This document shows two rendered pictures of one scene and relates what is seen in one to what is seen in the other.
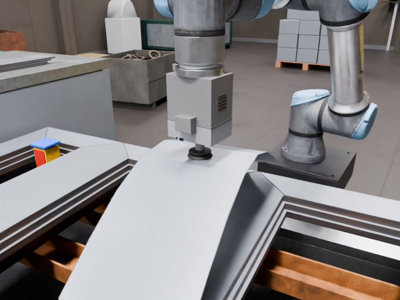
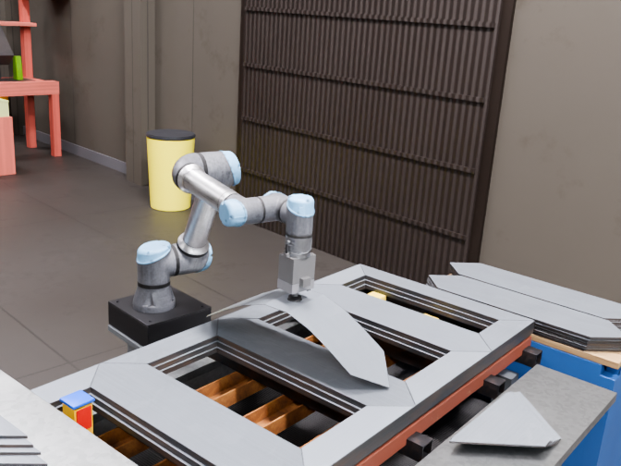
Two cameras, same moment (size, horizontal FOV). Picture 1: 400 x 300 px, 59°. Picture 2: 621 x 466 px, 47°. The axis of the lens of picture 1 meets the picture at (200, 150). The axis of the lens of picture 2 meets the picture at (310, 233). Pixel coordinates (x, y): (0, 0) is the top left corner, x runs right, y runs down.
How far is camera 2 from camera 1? 1.93 m
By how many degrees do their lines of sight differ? 73
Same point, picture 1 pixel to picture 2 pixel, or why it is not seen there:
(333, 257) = not seen: hidden behind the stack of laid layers
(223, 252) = (308, 348)
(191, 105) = (305, 271)
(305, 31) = not seen: outside the picture
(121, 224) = (329, 337)
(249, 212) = (273, 333)
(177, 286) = (364, 339)
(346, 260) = not seen: hidden behind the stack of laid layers
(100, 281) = (350, 358)
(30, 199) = (200, 410)
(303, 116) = (164, 269)
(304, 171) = (187, 313)
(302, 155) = (169, 302)
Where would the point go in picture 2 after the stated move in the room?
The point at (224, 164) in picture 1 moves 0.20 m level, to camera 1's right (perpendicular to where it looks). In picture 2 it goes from (310, 296) to (323, 273)
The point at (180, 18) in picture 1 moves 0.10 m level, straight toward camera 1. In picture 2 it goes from (306, 230) to (342, 235)
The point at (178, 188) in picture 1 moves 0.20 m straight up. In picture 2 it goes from (320, 312) to (324, 246)
